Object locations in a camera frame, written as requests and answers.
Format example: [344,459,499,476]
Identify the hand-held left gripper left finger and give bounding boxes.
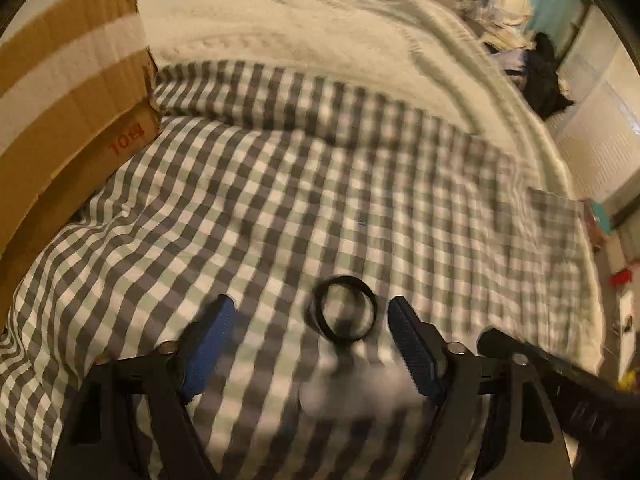
[50,295,237,480]

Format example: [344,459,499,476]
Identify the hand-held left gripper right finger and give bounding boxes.
[387,295,573,480]

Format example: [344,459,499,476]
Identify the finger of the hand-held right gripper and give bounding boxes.
[476,328,622,402]

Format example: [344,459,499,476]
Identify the black ring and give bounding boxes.
[305,276,378,345]

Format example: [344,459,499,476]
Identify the brown cardboard box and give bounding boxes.
[0,0,163,321]

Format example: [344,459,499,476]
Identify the teal object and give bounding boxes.
[585,200,614,234]

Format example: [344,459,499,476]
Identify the grey checked cloth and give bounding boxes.
[0,59,601,480]

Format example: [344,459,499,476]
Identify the white wardrobe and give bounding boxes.
[547,10,640,206]

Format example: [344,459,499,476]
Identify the black clothing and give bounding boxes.
[520,32,576,121]

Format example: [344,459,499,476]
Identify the white dressing table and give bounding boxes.
[480,10,532,52]

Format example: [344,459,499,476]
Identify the white knitted blanket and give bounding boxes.
[135,0,603,373]

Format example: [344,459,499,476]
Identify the white round mirror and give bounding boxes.
[487,0,536,28]

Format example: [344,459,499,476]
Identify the narrow blue curtain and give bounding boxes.
[527,0,593,41]

